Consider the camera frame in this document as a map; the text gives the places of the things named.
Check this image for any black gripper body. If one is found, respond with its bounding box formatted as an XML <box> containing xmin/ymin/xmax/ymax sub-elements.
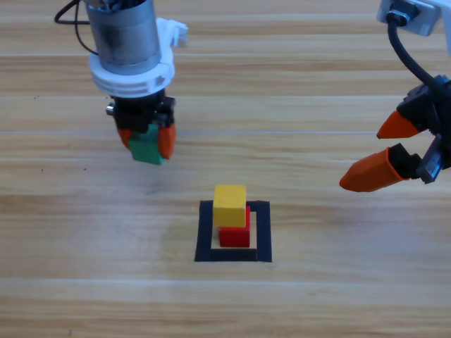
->
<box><xmin>104</xmin><ymin>89</ymin><xmax>177</xmax><ymax>134</ymax></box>
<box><xmin>396</xmin><ymin>75</ymin><xmax>451</xmax><ymax>184</ymax></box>

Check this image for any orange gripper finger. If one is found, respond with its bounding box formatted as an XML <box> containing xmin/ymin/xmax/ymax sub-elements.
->
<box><xmin>117</xmin><ymin>126</ymin><xmax>135</xmax><ymax>151</ymax></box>
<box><xmin>376</xmin><ymin>110</ymin><xmax>424</xmax><ymax>140</ymax></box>
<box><xmin>339</xmin><ymin>143</ymin><xmax>424</xmax><ymax>194</ymax></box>
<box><xmin>156</xmin><ymin>121</ymin><xmax>177</xmax><ymax>161</ymax></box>

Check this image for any green wooden block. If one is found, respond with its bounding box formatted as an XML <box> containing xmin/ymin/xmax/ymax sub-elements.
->
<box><xmin>128</xmin><ymin>123</ymin><xmax>166</xmax><ymax>165</ymax></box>

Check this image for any yellow wooden block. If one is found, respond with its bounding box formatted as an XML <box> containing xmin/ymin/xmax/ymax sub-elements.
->
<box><xmin>213</xmin><ymin>184</ymin><xmax>247</xmax><ymax>229</ymax></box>

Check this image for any red wooden block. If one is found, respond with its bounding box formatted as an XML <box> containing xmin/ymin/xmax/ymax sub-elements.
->
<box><xmin>218</xmin><ymin>206</ymin><xmax>252</xmax><ymax>249</ymax></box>

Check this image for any black tape square outline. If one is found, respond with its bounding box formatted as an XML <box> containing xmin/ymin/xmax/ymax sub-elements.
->
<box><xmin>194</xmin><ymin>199</ymin><xmax>273</xmax><ymax>264</ymax></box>

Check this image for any thick black camera cable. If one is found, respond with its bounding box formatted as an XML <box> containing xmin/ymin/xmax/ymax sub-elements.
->
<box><xmin>54</xmin><ymin>0</ymin><xmax>92</xmax><ymax>26</ymax></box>
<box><xmin>385</xmin><ymin>10</ymin><xmax>436</xmax><ymax>87</ymax></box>

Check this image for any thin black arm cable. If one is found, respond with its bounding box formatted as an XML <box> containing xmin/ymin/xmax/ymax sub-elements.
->
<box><xmin>75</xmin><ymin>23</ymin><xmax>99</xmax><ymax>56</ymax></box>

